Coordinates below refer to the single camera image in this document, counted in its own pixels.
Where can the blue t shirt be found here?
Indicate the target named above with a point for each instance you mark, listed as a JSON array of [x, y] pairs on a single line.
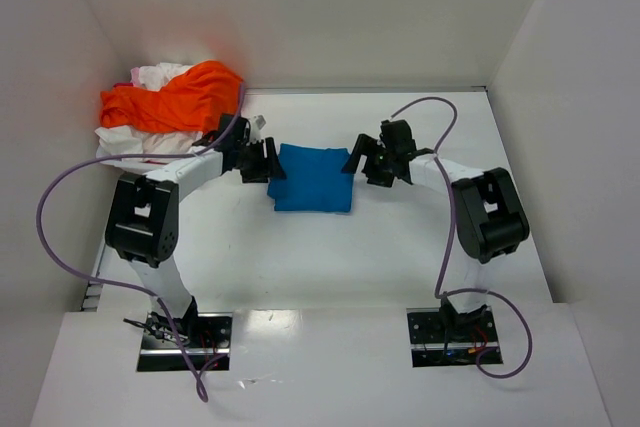
[[314, 181]]

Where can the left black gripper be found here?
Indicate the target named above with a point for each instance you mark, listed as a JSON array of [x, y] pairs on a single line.
[[261, 160]]

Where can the white t shirt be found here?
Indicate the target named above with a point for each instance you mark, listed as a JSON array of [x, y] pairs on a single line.
[[128, 140]]

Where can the orange t shirt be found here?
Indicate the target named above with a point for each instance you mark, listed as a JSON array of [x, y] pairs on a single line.
[[190, 102]]

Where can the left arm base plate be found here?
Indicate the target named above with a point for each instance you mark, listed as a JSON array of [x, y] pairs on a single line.
[[210, 345]]

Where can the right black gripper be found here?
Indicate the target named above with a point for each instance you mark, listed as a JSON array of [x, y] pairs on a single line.
[[373, 160]]

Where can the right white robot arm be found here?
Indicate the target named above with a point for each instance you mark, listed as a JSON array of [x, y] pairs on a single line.
[[488, 222]]

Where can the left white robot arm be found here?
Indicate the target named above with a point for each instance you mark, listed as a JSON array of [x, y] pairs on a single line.
[[143, 223]]

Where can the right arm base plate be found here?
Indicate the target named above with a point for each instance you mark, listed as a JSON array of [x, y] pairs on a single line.
[[434, 343]]

